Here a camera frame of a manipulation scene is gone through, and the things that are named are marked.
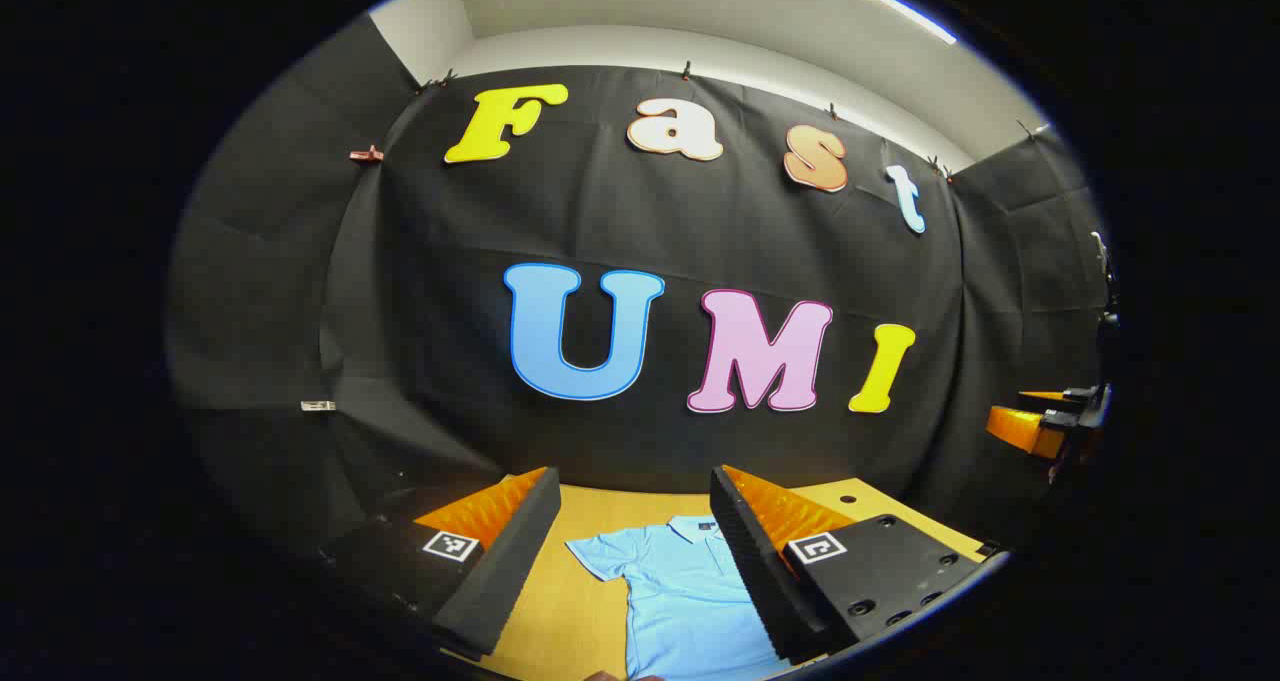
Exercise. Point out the copper spring clamp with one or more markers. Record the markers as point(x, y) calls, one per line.
point(366, 155)

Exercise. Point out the light blue T-shirt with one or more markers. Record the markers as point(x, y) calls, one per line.
point(680, 601)

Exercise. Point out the small white clip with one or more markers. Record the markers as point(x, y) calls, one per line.
point(318, 405)

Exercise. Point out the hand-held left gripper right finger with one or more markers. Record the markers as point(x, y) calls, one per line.
point(755, 571)

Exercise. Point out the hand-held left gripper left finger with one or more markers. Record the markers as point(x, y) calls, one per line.
point(510, 561)

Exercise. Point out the black backdrop cloth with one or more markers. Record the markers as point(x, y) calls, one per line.
point(600, 211)

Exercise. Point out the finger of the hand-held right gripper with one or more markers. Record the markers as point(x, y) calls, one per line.
point(1020, 429)
point(1045, 397)

